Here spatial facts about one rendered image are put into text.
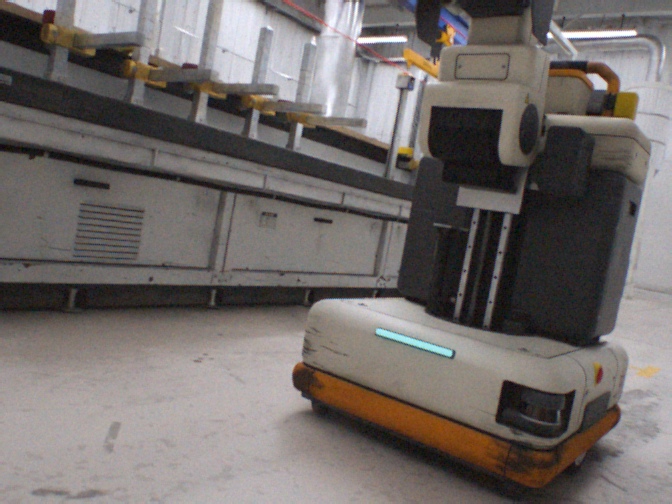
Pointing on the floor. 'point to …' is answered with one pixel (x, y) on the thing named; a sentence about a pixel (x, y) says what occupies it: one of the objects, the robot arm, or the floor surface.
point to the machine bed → (176, 215)
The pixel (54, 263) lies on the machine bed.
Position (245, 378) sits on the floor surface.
